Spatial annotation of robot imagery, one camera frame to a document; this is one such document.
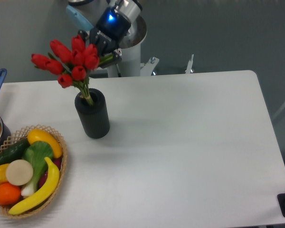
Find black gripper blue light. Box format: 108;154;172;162
77;7;131;69

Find red tulip bouquet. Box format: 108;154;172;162
31;35;114;106

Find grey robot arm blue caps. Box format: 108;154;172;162
66;0;146;68

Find dark grey ribbed vase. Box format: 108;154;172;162
75;88;110;139

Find yellow squash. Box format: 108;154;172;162
27;129;63;159

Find woven wicker basket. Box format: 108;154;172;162
0;124;67;219

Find purple eggplant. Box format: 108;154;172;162
38;158;62;189

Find green bok choy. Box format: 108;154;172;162
21;141;53;198

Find dark green cucumber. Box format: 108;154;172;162
0;138;30;165

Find beige round slice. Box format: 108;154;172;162
5;160;33;186

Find yellow banana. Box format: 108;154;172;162
9;157;60;215

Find orange fruit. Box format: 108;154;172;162
0;182;21;206

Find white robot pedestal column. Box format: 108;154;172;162
107;45;141;78

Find white metal mounting bracket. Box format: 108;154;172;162
89;54;195;78

